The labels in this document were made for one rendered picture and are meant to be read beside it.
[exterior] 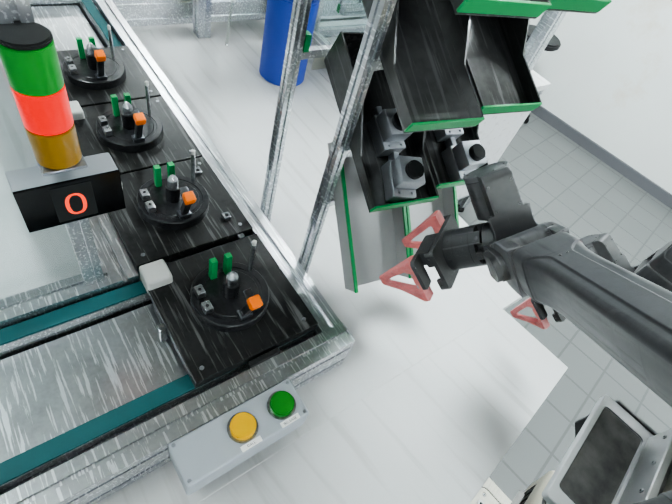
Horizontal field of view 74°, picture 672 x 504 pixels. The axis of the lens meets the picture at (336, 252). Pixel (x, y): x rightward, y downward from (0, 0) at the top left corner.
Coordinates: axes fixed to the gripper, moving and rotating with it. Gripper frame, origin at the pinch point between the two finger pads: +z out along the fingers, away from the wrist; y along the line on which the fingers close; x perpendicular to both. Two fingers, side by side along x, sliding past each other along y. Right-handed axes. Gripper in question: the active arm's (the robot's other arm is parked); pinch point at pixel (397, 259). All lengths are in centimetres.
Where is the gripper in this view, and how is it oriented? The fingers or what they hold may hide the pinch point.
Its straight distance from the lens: 69.2
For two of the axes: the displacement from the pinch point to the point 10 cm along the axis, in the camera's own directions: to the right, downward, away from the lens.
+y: -4.4, 5.8, -6.8
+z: -7.6, 1.6, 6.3
